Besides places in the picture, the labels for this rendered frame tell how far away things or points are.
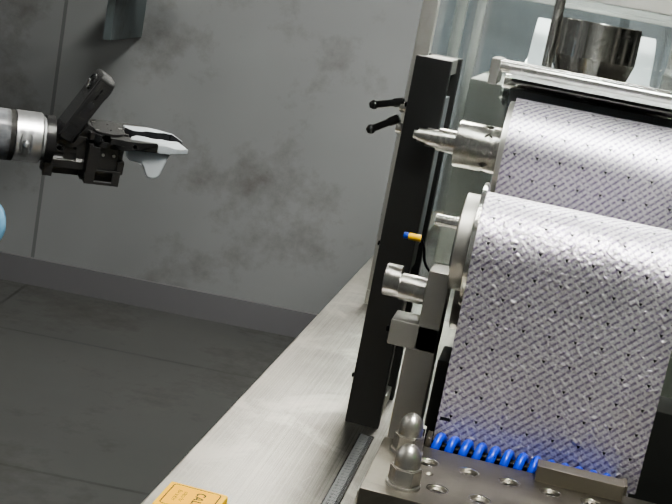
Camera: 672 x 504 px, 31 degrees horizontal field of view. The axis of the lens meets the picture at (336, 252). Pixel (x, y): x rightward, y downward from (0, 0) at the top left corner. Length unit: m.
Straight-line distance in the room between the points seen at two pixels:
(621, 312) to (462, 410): 0.21
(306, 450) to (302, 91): 3.58
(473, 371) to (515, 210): 0.19
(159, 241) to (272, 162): 0.61
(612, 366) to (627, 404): 0.05
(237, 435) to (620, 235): 0.60
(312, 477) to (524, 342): 0.36
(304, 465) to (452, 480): 0.35
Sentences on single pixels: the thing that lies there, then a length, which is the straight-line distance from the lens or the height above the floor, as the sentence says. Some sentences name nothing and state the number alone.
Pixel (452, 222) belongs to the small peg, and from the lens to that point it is 1.40.
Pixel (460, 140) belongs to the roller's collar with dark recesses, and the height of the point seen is 1.34.
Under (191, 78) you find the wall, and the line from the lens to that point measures 5.19.
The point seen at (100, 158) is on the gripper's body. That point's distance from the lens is 1.83.
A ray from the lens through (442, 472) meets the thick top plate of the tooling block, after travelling 1.32.
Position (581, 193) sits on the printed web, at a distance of 1.58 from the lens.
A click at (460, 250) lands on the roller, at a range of 1.36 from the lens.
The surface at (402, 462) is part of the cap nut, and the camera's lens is 1.24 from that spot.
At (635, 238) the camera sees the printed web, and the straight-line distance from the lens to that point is 1.38.
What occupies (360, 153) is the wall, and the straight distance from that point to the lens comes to 5.13.
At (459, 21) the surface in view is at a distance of 2.38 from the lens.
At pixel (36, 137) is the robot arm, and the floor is 1.22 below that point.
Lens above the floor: 1.51
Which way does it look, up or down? 12 degrees down
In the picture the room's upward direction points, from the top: 11 degrees clockwise
